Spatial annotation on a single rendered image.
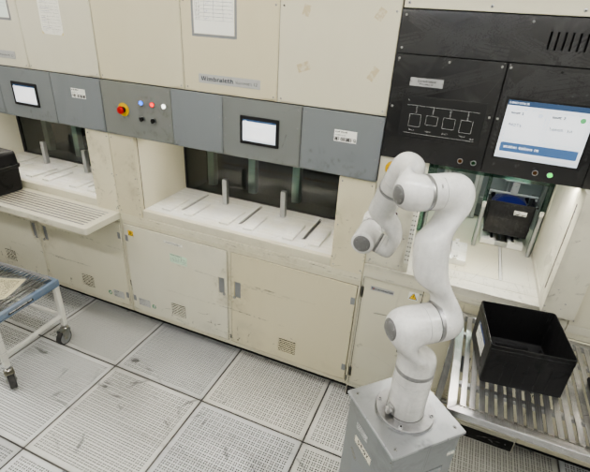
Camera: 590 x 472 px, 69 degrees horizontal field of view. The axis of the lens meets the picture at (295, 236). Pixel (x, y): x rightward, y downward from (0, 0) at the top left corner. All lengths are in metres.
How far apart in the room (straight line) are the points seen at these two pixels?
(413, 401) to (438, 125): 1.03
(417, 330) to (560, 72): 1.03
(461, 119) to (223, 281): 1.52
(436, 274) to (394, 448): 0.56
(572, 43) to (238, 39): 1.26
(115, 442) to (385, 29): 2.22
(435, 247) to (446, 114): 0.73
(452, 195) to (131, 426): 1.96
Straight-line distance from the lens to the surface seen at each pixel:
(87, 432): 2.57
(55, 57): 2.78
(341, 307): 2.26
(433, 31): 1.79
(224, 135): 2.14
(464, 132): 1.82
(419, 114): 1.82
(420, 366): 1.36
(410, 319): 1.25
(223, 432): 2.43
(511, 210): 2.46
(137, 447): 2.45
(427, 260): 1.22
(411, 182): 1.15
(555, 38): 1.79
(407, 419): 1.52
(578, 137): 1.84
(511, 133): 1.82
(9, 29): 3.01
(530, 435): 1.68
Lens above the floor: 1.91
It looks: 27 degrees down
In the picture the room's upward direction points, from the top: 4 degrees clockwise
